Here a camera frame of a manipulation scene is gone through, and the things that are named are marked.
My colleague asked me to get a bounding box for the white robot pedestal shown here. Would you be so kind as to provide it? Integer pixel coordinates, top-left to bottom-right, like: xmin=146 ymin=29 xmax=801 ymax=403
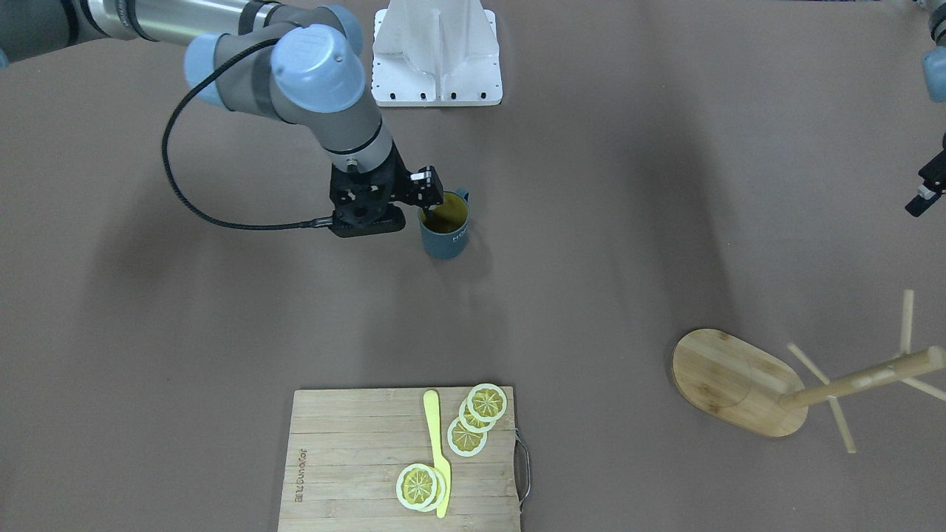
xmin=370 ymin=1 xmax=503 ymax=107

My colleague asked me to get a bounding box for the lemon slice far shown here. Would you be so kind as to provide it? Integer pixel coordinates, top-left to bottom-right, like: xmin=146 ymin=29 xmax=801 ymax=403
xmin=447 ymin=417 xmax=488 ymax=457

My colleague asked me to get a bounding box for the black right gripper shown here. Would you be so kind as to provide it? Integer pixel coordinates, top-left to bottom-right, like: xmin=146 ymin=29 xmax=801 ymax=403
xmin=329 ymin=147 xmax=445 ymax=227

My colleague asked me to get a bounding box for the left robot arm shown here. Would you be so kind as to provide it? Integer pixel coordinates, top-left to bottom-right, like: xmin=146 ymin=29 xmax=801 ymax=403
xmin=905 ymin=1 xmax=945 ymax=216

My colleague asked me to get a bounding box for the dark blue cup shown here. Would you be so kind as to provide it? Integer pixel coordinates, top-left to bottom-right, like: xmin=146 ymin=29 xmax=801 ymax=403
xmin=418 ymin=188 xmax=470 ymax=260

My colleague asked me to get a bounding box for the lemon slice middle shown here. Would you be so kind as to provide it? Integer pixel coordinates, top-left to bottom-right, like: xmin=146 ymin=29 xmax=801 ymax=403
xmin=458 ymin=400 xmax=497 ymax=434

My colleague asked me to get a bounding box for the lemon slice under knife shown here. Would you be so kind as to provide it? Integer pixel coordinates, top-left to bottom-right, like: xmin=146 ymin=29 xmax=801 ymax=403
xmin=419 ymin=468 xmax=447 ymax=513

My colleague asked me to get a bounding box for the wooden cup storage rack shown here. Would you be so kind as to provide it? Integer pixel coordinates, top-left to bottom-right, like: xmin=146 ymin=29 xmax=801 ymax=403
xmin=670 ymin=290 xmax=944 ymax=454

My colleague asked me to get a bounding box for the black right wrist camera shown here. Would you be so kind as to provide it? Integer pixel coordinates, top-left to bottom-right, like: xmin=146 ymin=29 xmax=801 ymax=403
xmin=329 ymin=203 xmax=406 ymax=238

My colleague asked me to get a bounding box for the wooden cutting board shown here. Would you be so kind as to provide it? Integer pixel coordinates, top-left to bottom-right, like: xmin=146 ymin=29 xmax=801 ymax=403
xmin=277 ymin=385 xmax=529 ymax=531

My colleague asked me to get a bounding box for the lemon slice top pair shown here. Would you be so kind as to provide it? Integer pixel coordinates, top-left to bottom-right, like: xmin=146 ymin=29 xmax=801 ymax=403
xmin=395 ymin=463 xmax=435 ymax=511

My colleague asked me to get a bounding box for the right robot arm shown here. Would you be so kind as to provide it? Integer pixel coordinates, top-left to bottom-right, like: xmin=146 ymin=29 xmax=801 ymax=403
xmin=1 ymin=1 xmax=445 ymax=238

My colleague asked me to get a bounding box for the lemon slice near edge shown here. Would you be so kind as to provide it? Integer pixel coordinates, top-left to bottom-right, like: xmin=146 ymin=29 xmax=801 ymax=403
xmin=466 ymin=383 xmax=509 ymax=422

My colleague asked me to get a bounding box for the yellow plastic knife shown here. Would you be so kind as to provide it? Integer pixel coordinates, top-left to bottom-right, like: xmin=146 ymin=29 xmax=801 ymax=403
xmin=423 ymin=389 xmax=452 ymax=519

